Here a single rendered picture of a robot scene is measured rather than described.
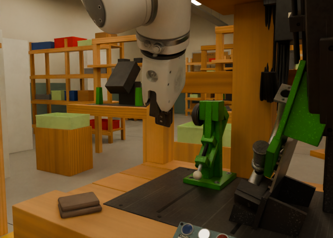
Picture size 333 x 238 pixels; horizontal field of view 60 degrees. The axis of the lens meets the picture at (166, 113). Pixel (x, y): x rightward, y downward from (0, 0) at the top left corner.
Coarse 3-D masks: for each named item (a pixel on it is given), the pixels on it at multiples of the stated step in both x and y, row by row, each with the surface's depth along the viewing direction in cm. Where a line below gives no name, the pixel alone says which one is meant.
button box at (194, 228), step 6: (180, 222) 56; (180, 228) 55; (192, 228) 54; (198, 228) 54; (204, 228) 54; (174, 234) 55; (180, 234) 54; (186, 234) 54; (192, 234) 54; (198, 234) 53; (210, 234) 52; (216, 234) 52; (222, 234) 52
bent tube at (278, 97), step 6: (282, 84) 70; (282, 90) 69; (288, 90) 69; (276, 96) 68; (282, 96) 71; (282, 102) 67; (282, 108) 70; (276, 120) 75; (276, 126) 75; (276, 132) 75; (270, 138) 76; (252, 174) 71; (252, 180) 69; (258, 180) 69
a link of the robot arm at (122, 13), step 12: (84, 0) 36; (96, 0) 34; (108, 0) 33; (120, 0) 33; (132, 0) 34; (144, 0) 35; (96, 12) 35; (108, 12) 34; (120, 12) 34; (132, 12) 35; (144, 12) 36; (96, 24) 37; (108, 24) 35; (120, 24) 35; (132, 24) 36; (144, 24) 39
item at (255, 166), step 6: (258, 144) 64; (264, 144) 64; (258, 150) 63; (264, 150) 63; (258, 156) 64; (264, 156) 63; (252, 162) 68; (258, 162) 65; (264, 162) 65; (258, 168) 67
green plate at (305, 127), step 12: (300, 60) 57; (300, 72) 58; (300, 84) 59; (288, 96) 59; (300, 96) 59; (288, 108) 59; (300, 108) 59; (288, 120) 61; (300, 120) 60; (312, 120) 58; (288, 132) 61; (300, 132) 60; (312, 132) 59; (312, 144) 59
